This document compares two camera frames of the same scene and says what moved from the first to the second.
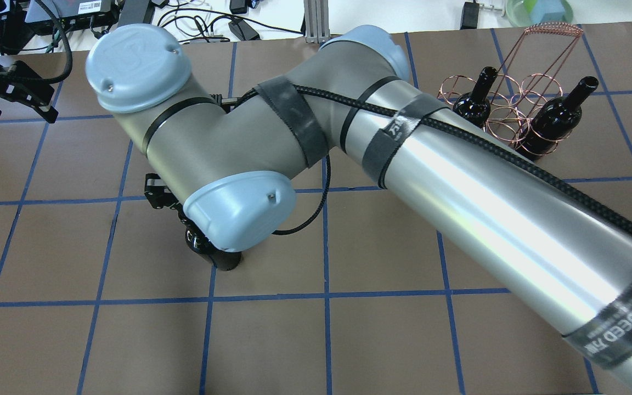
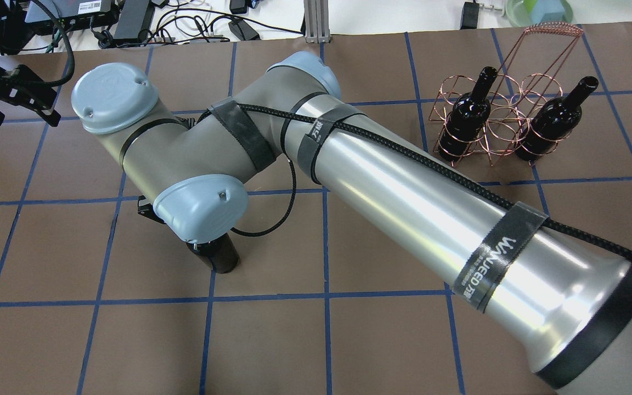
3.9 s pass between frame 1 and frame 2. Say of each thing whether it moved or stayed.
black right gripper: moved
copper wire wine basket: stayed
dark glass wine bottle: stayed
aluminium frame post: stayed
